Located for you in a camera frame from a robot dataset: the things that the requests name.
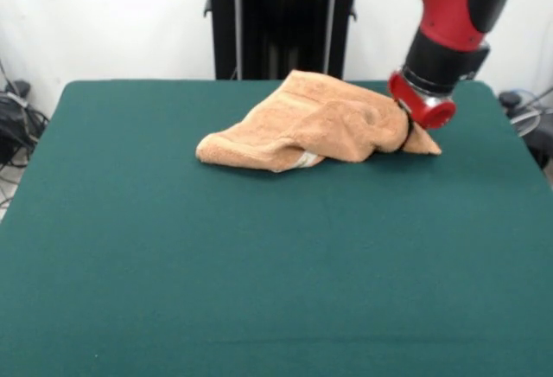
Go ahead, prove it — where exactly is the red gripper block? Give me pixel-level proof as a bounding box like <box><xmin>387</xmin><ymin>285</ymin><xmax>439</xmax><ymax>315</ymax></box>
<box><xmin>386</xmin><ymin>70</ymin><xmax>458</xmax><ymax>153</ymax></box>

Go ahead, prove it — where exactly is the tan terry towel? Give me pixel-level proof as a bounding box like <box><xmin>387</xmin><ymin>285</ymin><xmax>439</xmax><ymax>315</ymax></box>
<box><xmin>195</xmin><ymin>69</ymin><xmax>443</xmax><ymax>174</ymax></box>

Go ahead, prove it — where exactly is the black floor equipment lump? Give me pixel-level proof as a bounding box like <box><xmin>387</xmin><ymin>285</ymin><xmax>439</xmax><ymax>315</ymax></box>
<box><xmin>0</xmin><ymin>80</ymin><xmax>49</xmax><ymax>167</ymax></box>
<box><xmin>498</xmin><ymin>89</ymin><xmax>553</xmax><ymax>171</ymax></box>

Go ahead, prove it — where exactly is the dark green table cloth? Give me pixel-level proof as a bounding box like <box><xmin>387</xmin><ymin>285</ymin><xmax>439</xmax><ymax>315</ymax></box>
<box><xmin>0</xmin><ymin>79</ymin><xmax>553</xmax><ymax>377</ymax></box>

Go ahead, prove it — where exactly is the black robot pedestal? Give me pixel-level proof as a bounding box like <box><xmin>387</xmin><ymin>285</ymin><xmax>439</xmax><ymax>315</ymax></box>
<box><xmin>202</xmin><ymin>0</ymin><xmax>360</xmax><ymax>81</ymax></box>

